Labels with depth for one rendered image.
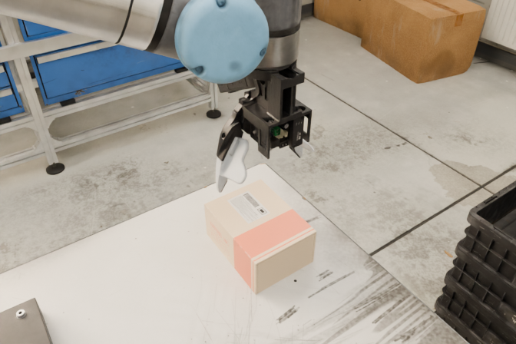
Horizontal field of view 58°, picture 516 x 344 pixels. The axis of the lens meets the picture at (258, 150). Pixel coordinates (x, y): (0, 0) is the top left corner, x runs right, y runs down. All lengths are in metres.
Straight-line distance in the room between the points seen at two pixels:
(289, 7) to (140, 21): 0.22
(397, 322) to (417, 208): 1.28
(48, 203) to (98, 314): 1.37
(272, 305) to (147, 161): 1.54
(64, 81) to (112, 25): 1.75
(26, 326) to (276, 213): 0.41
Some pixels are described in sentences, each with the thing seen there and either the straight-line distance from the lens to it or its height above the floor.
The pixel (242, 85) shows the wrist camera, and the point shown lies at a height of 1.03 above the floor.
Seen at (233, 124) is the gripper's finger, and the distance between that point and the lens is 0.63.
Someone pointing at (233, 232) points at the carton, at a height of 0.78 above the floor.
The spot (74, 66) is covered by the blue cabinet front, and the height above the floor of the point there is 0.46.
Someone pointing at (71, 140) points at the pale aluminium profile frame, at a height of 0.14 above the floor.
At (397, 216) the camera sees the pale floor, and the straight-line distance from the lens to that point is 1.97.
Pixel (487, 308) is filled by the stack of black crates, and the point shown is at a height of 0.38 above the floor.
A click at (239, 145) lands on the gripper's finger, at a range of 0.64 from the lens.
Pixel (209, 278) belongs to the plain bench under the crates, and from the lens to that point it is 0.80.
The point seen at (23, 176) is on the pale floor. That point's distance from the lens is 2.32.
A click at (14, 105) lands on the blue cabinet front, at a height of 0.36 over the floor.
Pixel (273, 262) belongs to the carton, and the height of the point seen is 0.76.
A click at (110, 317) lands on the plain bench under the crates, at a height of 0.70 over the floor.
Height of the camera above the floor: 1.33
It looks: 37 degrees down
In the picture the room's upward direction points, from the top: straight up
